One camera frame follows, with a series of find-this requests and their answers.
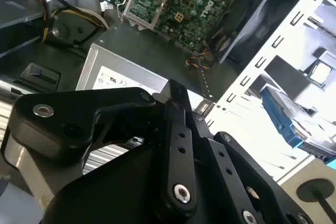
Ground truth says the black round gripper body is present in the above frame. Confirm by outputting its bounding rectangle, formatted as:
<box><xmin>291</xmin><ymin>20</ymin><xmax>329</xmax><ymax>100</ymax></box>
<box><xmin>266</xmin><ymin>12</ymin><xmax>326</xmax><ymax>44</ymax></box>
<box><xmin>43</xmin><ymin>140</ymin><xmax>244</xmax><ymax>224</ymax></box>

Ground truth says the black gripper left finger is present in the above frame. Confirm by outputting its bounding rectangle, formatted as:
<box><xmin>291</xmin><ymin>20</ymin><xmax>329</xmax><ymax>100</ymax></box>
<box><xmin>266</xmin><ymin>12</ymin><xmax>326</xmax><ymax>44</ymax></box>
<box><xmin>9</xmin><ymin>79</ymin><xmax>198</xmax><ymax>216</ymax></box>

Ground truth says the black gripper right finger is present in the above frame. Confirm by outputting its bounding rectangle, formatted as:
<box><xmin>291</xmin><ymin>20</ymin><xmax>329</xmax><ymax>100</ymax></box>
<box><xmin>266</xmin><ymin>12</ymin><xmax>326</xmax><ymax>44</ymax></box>
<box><xmin>185</xmin><ymin>108</ymin><xmax>313</xmax><ymax>224</ymax></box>

